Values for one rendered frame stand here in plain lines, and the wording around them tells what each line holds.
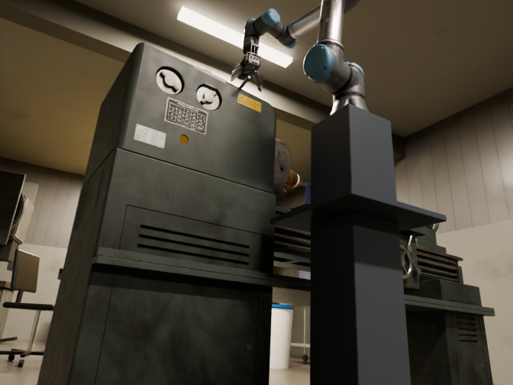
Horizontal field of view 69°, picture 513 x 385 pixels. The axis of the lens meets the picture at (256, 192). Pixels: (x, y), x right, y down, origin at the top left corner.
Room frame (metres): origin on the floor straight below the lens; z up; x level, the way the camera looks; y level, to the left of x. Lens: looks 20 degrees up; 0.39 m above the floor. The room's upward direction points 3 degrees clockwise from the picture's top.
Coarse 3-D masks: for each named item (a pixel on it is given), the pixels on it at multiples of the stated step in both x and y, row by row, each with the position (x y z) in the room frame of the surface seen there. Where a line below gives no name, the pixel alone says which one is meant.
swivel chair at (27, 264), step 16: (16, 256) 3.38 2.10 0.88; (32, 256) 3.62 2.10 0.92; (16, 272) 3.39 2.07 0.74; (32, 272) 3.65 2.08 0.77; (16, 288) 3.42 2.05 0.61; (32, 288) 3.68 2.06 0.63; (16, 304) 3.36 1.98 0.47; (32, 304) 3.37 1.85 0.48; (48, 304) 3.38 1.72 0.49; (32, 336) 3.56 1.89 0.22; (0, 352) 3.43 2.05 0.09; (16, 352) 3.50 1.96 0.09; (32, 352) 3.56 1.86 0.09
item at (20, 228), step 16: (0, 176) 5.24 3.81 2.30; (16, 176) 5.30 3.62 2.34; (0, 192) 5.26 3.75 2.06; (16, 192) 5.32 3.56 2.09; (0, 208) 5.28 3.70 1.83; (16, 208) 5.35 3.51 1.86; (32, 208) 6.07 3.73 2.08; (0, 224) 5.29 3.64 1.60; (16, 224) 5.48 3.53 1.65; (0, 240) 5.31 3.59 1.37; (16, 240) 5.81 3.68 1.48; (0, 256) 5.71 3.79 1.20; (0, 288) 5.61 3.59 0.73; (0, 304) 5.67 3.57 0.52; (0, 320) 5.87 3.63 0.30; (0, 336) 6.08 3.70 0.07
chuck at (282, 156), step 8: (280, 144) 1.49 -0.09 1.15; (280, 152) 1.47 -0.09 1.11; (288, 152) 1.50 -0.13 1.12; (280, 160) 1.47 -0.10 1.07; (288, 160) 1.49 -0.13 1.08; (288, 168) 1.50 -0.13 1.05; (280, 176) 1.49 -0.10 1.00; (288, 176) 1.51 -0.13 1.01; (280, 184) 1.52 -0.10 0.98; (280, 192) 1.55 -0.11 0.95
